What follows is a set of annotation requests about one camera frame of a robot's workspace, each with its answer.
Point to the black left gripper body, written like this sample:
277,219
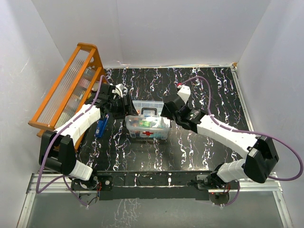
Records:
117,107

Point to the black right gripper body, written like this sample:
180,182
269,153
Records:
166,113

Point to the clear plastic box lid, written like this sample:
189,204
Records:
147,108

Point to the clear first aid box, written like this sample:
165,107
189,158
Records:
159,129

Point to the small green packet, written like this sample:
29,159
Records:
145,124

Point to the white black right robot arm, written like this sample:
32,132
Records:
258,153

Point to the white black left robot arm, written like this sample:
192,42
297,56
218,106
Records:
57,149

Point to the orange wooden rack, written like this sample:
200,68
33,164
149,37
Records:
71,89

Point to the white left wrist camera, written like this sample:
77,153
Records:
119,88

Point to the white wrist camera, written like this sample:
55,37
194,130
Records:
183,92
119,88

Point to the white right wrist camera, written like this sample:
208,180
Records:
183,92

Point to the aluminium frame rail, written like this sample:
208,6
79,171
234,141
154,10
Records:
150,188

